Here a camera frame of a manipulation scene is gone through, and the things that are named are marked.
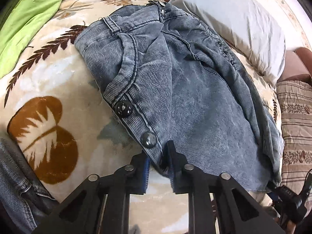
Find cream leaf-print blanket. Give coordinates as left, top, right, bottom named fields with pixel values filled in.
left=0, top=0, right=284, bottom=234

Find grey-blue denim pants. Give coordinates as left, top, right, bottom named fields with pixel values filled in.
left=74, top=1, right=284, bottom=191

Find brown upholstered headboard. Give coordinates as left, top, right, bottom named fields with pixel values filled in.
left=278, top=47, right=312, bottom=85

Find blue jeans on operator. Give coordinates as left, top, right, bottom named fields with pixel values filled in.
left=1, top=135, right=59, bottom=233

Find brown striped floral cushion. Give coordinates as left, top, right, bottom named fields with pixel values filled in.
left=277, top=80, right=311, bottom=193

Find light grey pillow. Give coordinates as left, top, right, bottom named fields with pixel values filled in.
left=170, top=0, right=286, bottom=86

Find green bed sheet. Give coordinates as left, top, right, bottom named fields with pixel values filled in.
left=1, top=0, right=62, bottom=77

